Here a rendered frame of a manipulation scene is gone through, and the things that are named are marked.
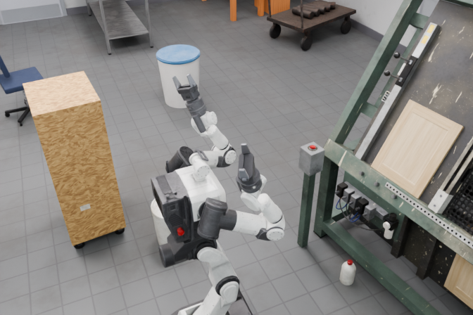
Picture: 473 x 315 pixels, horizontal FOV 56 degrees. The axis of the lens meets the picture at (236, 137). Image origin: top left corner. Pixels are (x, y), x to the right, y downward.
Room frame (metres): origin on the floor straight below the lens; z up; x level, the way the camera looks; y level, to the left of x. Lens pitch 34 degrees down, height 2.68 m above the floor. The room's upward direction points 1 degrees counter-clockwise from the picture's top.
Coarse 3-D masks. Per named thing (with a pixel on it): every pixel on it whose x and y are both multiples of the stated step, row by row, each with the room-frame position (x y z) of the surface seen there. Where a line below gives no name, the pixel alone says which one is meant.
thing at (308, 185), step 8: (304, 176) 2.45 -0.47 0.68; (312, 176) 2.42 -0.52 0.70; (304, 184) 2.44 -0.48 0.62; (312, 184) 2.43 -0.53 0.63; (304, 192) 2.44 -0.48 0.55; (312, 192) 2.43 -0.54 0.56; (304, 200) 2.43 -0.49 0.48; (312, 200) 2.44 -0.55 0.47; (304, 208) 2.42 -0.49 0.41; (304, 216) 2.42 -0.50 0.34; (304, 224) 2.41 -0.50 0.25; (304, 232) 2.41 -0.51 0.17; (304, 240) 2.42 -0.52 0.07
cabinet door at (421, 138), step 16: (416, 112) 2.34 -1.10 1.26; (432, 112) 2.28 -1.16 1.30; (400, 128) 2.34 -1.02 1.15; (416, 128) 2.28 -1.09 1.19; (432, 128) 2.22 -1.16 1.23; (448, 128) 2.16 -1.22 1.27; (384, 144) 2.34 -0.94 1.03; (400, 144) 2.28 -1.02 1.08; (416, 144) 2.21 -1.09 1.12; (432, 144) 2.15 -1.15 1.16; (448, 144) 2.09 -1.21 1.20; (384, 160) 2.27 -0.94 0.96; (400, 160) 2.21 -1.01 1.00; (416, 160) 2.14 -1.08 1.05; (432, 160) 2.08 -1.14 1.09; (400, 176) 2.14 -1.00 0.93; (416, 176) 2.08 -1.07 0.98; (432, 176) 2.03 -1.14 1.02; (416, 192) 2.01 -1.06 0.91
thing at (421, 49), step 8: (432, 24) 2.63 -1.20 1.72; (424, 32) 2.63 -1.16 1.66; (432, 32) 2.60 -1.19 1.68; (416, 48) 2.60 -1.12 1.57; (424, 48) 2.57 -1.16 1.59; (416, 56) 2.57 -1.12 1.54; (416, 64) 2.55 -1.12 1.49; (408, 80) 2.53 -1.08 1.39; (400, 88) 2.50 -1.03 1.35; (392, 96) 2.50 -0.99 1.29; (384, 104) 2.50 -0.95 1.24; (392, 104) 2.47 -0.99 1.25; (384, 112) 2.46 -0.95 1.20; (376, 120) 2.46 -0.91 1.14; (384, 120) 2.44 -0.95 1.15; (376, 128) 2.43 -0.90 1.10; (368, 136) 2.42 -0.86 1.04; (376, 136) 2.42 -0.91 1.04; (368, 144) 2.39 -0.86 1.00; (360, 152) 2.39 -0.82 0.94
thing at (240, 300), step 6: (240, 294) 1.85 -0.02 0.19; (240, 300) 1.80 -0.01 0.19; (186, 306) 1.78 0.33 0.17; (234, 306) 1.76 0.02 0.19; (240, 306) 1.76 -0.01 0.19; (246, 306) 1.76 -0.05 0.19; (174, 312) 1.73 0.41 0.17; (228, 312) 1.72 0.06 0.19; (234, 312) 1.72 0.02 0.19; (240, 312) 1.72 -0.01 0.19; (246, 312) 1.71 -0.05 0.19
